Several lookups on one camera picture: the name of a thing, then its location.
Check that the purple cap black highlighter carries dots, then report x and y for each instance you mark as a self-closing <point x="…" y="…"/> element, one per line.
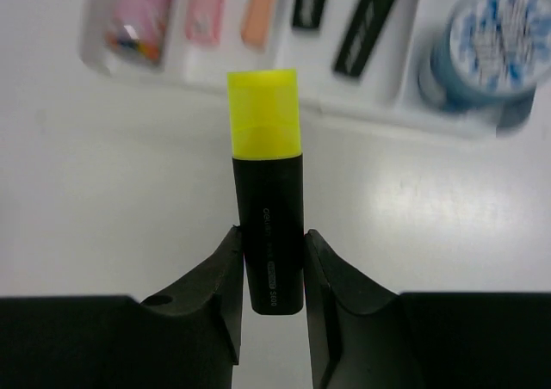
<point x="361" y="36"/>

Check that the white divided organizer tray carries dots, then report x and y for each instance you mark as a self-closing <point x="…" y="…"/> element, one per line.
<point x="387" y="91"/>

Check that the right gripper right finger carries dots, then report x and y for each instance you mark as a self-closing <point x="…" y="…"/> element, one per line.
<point x="362" y="335"/>

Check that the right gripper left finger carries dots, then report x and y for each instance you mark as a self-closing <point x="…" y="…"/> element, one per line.
<point x="187" y="335"/>

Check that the orange cap black highlighter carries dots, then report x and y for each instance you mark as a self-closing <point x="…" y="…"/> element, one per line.
<point x="307" y="14"/>

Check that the blue tape roll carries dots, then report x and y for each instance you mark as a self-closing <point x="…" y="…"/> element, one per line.
<point x="489" y="59"/>

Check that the pink tube of pens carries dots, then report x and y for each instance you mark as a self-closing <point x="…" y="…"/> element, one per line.
<point x="137" y="29"/>

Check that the yellow cap black highlighter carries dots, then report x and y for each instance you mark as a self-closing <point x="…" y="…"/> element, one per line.
<point x="268" y="173"/>

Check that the orange eraser case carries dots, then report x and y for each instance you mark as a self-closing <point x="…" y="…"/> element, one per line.
<point x="256" y="23"/>

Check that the pink eraser case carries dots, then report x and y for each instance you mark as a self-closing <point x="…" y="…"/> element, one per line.
<point x="203" y="22"/>

